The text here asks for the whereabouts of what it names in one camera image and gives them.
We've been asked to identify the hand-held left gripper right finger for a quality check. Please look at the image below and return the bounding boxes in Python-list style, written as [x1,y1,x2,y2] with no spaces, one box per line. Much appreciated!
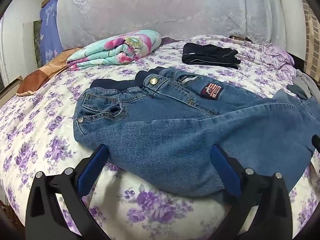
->
[210,144,293,240]

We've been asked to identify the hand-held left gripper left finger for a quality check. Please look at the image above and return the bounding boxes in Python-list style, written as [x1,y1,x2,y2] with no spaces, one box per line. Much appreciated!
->
[25,144,110,240]

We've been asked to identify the blue denim pants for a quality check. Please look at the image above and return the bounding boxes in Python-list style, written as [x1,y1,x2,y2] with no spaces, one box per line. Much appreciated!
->
[73,66,320,198]

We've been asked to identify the grey cloth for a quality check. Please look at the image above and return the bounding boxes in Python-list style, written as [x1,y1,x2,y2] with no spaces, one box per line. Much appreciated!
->
[286,69,320,100]

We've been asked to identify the purple floral bed sheet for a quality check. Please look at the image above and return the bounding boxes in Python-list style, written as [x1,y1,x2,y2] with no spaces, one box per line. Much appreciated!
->
[0,35,320,240]

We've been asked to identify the folded black clothing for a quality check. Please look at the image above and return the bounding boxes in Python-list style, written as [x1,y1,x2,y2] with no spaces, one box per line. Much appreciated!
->
[182,42,242,70]

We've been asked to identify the folded teal pink floral blanket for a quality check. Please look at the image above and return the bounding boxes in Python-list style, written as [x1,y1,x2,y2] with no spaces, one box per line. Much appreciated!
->
[66,29,162,71]

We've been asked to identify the leaning picture panel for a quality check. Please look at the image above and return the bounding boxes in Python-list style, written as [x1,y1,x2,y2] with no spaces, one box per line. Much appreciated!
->
[22,19,43,68]

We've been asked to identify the blue printed cloth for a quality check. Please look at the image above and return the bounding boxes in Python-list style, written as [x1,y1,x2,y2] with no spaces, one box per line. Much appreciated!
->
[39,0,64,67]

